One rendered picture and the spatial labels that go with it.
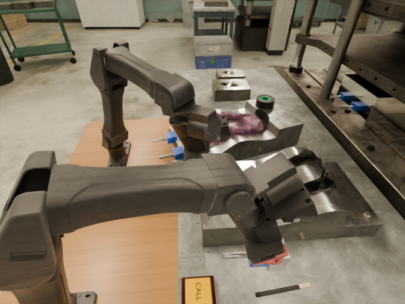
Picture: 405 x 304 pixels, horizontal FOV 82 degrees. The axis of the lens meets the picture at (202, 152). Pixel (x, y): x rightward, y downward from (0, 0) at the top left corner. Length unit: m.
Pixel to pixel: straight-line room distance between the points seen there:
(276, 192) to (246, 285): 0.35
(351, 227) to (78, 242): 0.77
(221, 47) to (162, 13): 3.98
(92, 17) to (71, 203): 7.21
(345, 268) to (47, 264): 0.67
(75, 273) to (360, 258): 0.75
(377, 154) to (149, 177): 1.08
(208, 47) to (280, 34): 1.50
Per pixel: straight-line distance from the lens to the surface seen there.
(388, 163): 1.21
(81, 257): 0.77
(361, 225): 0.80
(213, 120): 0.52
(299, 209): 0.41
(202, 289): 0.62
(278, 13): 4.86
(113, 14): 7.22
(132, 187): 0.27
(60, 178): 0.28
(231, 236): 0.67
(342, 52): 1.50
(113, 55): 0.66
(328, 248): 0.79
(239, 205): 0.33
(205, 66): 4.14
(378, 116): 1.36
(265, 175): 0.37
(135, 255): 0.72
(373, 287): 0.79
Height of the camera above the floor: 1.42
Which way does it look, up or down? 39 degrees down
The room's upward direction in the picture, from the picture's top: straight up
